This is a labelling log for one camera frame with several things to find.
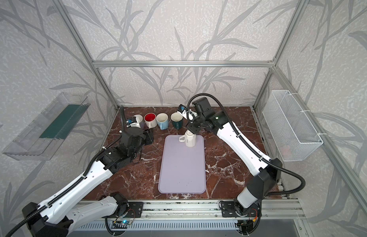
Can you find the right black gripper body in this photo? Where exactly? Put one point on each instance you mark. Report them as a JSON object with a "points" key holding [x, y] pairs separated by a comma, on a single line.
{"points": [[192, 127]]}

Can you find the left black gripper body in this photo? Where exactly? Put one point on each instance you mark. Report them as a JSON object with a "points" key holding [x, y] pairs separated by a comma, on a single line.
{"points": [[146, 136]]}

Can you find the lavender purple mug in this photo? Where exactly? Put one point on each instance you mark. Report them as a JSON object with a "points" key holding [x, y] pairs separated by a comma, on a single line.
{"points": [[139, 122]]}

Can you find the white mug red interior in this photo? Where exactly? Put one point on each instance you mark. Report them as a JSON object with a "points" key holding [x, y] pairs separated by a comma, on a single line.
{"points": [[150, 120]]}

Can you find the white octagonal mug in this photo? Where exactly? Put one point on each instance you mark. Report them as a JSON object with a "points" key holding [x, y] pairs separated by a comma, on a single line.
{"points": [[188, 138]]}

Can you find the dark green mug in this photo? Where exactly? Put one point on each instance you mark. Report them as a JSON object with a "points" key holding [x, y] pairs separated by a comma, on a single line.
{"points": [[177, 120]]}

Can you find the light blue mug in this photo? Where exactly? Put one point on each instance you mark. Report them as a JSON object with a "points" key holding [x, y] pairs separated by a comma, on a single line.
{"points": [[162, 121]]}

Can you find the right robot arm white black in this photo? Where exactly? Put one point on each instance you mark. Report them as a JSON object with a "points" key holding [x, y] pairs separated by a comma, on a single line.
{"points": [[266, 171]]}

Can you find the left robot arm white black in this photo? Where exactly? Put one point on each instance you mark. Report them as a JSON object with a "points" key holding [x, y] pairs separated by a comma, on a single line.
{"points": [[56, 216]]}

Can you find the lavender rectangular tray mat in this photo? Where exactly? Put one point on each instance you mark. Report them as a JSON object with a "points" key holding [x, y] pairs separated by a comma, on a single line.
{"points": [[183, 168]]}

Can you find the green pad in bin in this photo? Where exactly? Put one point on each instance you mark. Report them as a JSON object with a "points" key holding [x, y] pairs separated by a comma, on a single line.
{"points": [[65, 122]]}

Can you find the green circuit board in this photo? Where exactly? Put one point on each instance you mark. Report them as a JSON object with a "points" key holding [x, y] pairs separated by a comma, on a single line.
{"points": [[122, 224]]}

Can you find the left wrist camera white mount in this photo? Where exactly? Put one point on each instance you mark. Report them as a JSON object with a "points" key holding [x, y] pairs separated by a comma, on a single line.
{"points": [[132, 122]]}

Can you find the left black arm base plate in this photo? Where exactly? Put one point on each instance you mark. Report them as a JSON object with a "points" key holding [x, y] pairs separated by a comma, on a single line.
{"points": [[133, 209]]}

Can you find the white wire mesh basket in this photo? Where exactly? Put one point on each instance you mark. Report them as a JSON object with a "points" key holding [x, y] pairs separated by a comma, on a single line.
{"points": [[293, 133]]}

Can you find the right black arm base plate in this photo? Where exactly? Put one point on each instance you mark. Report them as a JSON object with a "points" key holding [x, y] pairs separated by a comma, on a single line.
{"points": [[234, 209]]}

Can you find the clear plastic wall bin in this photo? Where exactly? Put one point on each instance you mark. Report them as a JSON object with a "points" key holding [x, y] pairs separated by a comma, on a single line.
{"points": [[28, 146]]}

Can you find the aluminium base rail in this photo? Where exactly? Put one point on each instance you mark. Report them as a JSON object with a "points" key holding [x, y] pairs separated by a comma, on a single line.
{"points": [[209, 209]]}

